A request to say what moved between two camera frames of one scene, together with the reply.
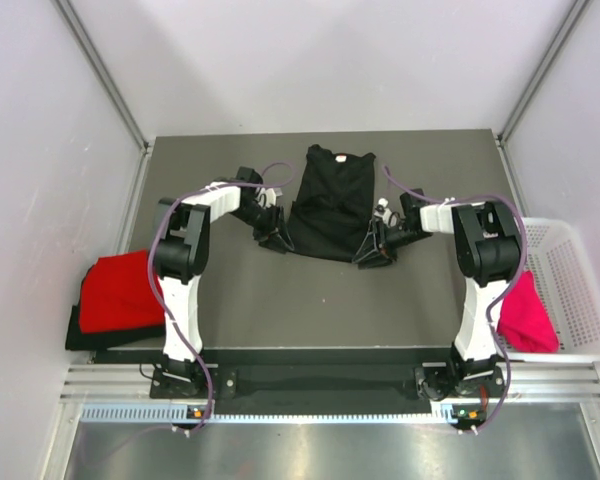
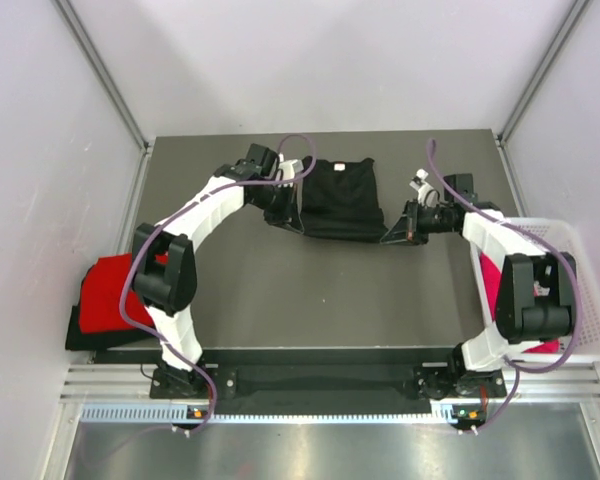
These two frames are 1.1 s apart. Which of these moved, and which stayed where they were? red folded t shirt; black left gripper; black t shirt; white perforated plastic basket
Moved: black left gripper; black t shirt
Stayed: red folded t shirt; white perforated plastic basket
